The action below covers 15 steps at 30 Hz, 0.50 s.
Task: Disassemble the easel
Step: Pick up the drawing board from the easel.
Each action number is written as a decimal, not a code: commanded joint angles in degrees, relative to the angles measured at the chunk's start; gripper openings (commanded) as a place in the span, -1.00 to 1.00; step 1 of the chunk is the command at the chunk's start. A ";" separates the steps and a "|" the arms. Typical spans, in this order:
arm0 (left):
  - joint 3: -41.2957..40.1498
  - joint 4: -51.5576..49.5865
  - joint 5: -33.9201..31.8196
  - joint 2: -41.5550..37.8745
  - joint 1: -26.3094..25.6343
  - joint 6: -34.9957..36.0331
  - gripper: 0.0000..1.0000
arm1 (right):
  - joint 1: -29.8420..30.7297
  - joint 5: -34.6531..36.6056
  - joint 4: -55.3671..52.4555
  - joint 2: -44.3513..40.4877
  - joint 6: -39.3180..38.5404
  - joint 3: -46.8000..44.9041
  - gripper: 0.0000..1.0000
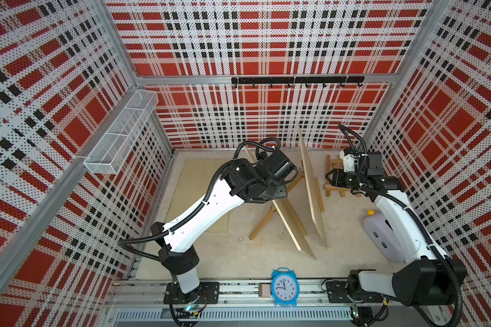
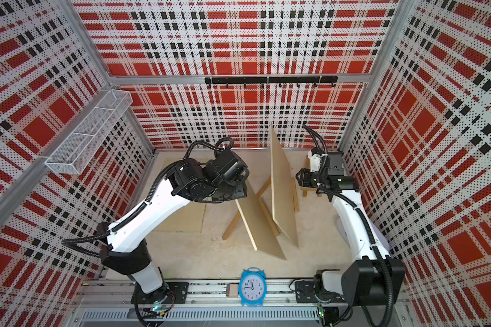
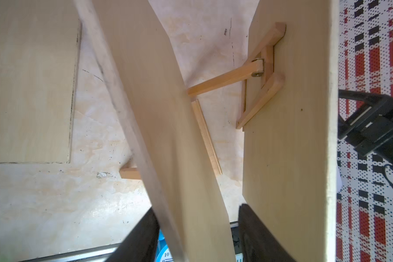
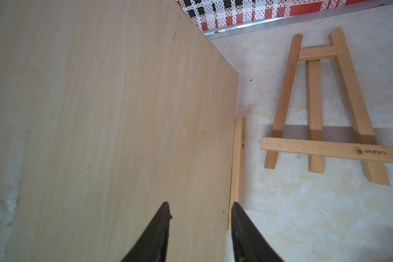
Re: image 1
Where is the white wire basket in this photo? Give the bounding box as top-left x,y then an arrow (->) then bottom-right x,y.
85,90 -> 158,175

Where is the blue alarm clock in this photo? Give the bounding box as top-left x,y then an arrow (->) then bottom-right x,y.
271,267 -> 300,307

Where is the plywood board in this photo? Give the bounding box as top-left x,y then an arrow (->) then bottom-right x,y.
298,128 -> 328,248
165,158 -> 227,222
243,146 -> 317,261

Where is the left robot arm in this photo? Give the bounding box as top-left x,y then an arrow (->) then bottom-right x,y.
117,137 -> 298,299

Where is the white purple toy device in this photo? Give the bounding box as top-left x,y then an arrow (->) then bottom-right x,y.
362,212 -> 405,263

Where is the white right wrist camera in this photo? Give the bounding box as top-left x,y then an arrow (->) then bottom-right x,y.
339,147 -> 358,172

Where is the black hook rail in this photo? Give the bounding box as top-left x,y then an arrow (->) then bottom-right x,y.
230,76 -> 366,86

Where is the small beige box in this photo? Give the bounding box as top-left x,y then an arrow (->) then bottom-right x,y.
258,283 -> 271,298

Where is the wooden easel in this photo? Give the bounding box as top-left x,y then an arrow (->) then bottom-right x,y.
249,172 -> 308,241
324,155 -> 362,198
301,159 -> 325,215

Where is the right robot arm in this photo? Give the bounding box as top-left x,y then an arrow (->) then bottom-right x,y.
325,125 -> 467,326

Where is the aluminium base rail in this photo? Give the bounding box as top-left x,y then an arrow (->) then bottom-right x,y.
100,278 -> 424,326

